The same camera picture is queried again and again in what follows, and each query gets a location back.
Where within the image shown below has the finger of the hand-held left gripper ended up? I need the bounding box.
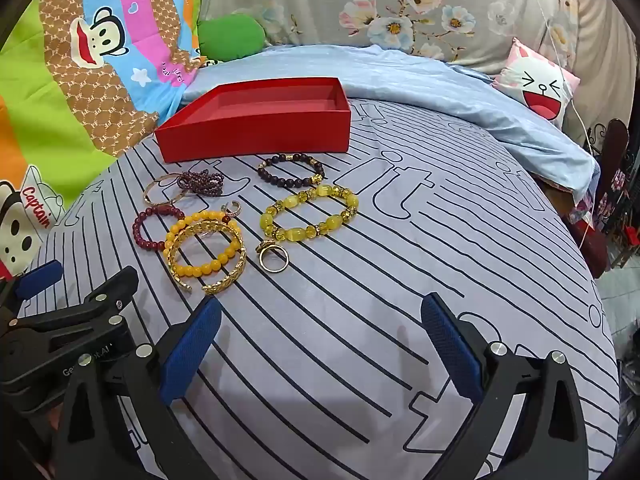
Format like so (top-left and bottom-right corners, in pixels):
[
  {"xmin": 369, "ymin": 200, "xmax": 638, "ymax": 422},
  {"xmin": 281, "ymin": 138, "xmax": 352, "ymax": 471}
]
[
  {"xmin": 10, "ymin": 266, "xmax": 140, "ymax": 343},
  {"xmin": 0, "ymin": 260, "xmax": 65, "ymax": 321}
]

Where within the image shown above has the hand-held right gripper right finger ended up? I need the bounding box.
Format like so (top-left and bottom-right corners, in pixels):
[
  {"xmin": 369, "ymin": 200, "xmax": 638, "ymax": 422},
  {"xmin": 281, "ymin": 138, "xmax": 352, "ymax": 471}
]
[{"xmin": 421, "ymin": 292, "xmax": 593, "ymax": 480}]

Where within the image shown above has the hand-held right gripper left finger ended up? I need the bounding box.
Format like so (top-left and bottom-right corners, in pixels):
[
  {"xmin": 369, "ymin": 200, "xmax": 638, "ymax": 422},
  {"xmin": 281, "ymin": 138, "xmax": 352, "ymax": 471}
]
[{"xmin": 50, "ymin": 296, "xmax": 223, "ymax": 480}]

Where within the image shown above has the dark red bead bracelet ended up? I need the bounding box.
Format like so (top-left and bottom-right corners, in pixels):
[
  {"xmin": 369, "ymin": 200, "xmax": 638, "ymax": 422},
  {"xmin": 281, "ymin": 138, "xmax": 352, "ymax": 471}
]
[{"xmin": 132, "ymin": 203, "xmax": 187, "ymax": 252}]

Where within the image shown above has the gold chain cuff bangle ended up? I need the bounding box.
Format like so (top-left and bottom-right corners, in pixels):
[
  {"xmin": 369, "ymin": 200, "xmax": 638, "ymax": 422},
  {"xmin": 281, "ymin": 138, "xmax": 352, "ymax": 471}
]
[{"xmin": 167, "ymin": 220, "xmax": 247, "ymax": 295}]

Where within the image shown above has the orange bead bracelet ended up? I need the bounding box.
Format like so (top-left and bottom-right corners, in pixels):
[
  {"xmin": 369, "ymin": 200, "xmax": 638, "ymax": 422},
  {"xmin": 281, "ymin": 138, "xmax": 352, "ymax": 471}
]
[{"xmin": 164, "ymin": 211, "xmax": 244, "ymax": 279}]

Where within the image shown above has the thin gold bangle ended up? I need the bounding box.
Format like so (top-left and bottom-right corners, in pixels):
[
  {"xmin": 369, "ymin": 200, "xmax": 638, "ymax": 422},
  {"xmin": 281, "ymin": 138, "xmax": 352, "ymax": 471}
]
[{"xmin": 144, "ymin": 172, "xmax": 188, "ymax": 206}]

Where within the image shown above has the plain gold hoop earring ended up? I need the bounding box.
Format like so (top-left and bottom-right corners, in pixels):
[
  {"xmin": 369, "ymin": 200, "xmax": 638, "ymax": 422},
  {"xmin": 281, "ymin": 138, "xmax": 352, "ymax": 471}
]
[{"xmin": 256, "ymin": 241, "xmax": 291, "ymax": 274}]

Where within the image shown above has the purple small bead bracelet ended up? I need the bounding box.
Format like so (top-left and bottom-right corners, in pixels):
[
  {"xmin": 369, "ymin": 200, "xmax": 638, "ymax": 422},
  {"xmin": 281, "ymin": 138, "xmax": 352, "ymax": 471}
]
[{"xmin": 176, "ymin": 170, "xmax": 224, "ymax": 200}]

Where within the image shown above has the yellow glass bead bracelet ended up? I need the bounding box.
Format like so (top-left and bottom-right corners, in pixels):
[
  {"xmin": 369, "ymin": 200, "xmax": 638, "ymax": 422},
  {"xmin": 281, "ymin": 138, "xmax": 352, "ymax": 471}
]
[{"xmin": 259, "ymin": 185, "xmax": 360, "ymax": 245}]

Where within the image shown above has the dark brown bead bracelet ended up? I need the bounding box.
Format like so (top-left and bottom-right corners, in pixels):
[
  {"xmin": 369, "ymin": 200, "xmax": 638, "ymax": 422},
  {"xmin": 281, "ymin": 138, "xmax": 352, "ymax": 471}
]
[{"xmin": 257, "ymin": 153, "xmax": 327, "ymax": 190}]

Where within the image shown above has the red cardboard box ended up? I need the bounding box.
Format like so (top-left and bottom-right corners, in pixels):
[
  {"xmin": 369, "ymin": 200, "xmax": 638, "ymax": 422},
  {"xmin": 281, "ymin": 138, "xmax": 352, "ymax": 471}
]
[{"xmin": 154, "ymin": 77, "xmax": 352, "ymax": 163}]

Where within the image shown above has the striped lilac bed sheet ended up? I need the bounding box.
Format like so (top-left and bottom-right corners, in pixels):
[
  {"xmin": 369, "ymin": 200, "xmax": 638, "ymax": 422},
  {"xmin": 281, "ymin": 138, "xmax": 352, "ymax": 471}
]
[{"xmin": 15, "ymin": 95, "xmax": 621, "ymax": 480}]

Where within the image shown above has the cartoon monkey blanket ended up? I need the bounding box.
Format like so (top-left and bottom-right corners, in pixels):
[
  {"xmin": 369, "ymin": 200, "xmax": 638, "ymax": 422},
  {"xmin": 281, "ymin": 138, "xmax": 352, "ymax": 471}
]
[{"xmin": 0, "ymin": 0, "xmax": 211, "ymax": 281}]

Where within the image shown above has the light blue blanket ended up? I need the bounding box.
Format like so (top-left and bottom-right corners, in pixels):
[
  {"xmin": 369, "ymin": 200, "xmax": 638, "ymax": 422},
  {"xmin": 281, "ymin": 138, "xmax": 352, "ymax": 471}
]
[{"xmin": 182, "ymin": 44, "xmax": 601, "ymax": 201}]

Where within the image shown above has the pink cartoon face pillow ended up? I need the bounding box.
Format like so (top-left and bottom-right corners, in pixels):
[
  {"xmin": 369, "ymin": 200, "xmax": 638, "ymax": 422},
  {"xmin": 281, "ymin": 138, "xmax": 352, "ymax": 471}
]
[{"xmin": 492, "ymin": 37, "xmax": 581, "ymax": 123}]

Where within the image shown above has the green pillow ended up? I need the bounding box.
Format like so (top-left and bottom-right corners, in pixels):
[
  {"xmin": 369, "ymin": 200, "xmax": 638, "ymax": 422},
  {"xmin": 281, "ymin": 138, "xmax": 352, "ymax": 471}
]
[{"xmin": 197, "ymin": 12, "xmax": 266, "ymax": 61}]

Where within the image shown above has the beige curtain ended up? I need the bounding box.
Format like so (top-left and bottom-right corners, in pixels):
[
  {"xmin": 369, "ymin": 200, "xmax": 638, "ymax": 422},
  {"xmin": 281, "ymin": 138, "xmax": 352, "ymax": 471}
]
[{"xmin": 575, "ymin": 0, "xmax": 637, "ymax": 131}]

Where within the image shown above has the grey floral quilt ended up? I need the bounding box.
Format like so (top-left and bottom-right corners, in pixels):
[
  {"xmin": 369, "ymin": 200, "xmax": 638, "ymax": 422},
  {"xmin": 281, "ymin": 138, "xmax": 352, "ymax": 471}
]
[{"xmin": 200, "ymin": 0, "xmax": 581, "ymax": 76}]

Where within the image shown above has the white cable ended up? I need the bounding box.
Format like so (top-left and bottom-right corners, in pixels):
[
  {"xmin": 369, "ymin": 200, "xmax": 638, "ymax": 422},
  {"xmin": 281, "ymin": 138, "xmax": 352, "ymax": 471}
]
[{"xmin": 537, "ymin": 0, "xmax": 596, "ymax": 161}]

